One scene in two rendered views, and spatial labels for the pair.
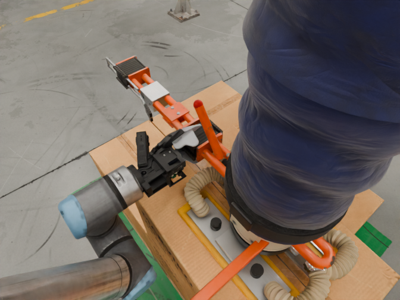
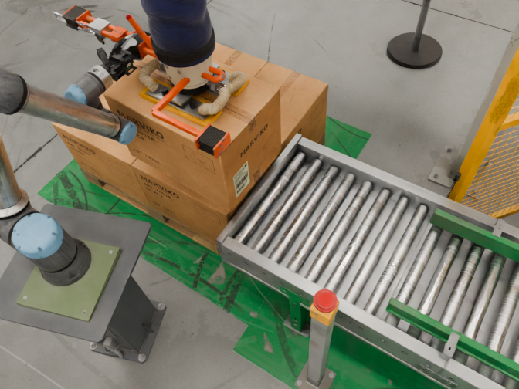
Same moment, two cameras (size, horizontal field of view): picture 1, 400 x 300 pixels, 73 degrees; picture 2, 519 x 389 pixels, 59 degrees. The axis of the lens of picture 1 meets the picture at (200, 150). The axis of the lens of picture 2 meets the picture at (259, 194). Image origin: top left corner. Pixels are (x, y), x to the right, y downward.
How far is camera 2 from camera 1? 1.28 m
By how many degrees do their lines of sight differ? 8
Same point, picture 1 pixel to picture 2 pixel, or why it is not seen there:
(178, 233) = (144, 106)
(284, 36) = not seen: outside the picture
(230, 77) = not seen: hidden behind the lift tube
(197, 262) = not seen: hidden behind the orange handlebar
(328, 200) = (185, 26)
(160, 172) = (119, 64)
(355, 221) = (304, 105)
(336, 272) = (231, 86)
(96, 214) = (89, 90)
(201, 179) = (147, 67)
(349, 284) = (249, 99)
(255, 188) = (158, 33)
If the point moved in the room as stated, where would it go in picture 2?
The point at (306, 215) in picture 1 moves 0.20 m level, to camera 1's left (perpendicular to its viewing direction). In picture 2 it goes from (181, 37) to (121, 53)
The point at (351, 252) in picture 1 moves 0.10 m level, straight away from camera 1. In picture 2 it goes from (240, 76) to (258, 62)
